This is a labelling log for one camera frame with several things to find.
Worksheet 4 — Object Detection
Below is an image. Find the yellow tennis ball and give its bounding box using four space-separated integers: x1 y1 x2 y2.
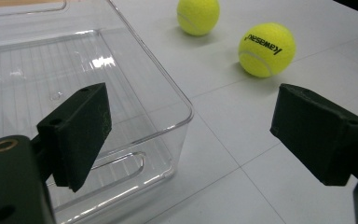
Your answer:
238 21 297 78
176 0 221 37

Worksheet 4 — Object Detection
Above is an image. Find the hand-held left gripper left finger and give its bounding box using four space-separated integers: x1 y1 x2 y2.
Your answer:
31 82 113 193

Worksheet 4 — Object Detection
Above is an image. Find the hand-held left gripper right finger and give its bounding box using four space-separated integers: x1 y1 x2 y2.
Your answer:
269 82 358 187

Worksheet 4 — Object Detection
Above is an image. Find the clear plastic storage bin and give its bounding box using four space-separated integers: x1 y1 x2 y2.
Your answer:
0 0 196 224

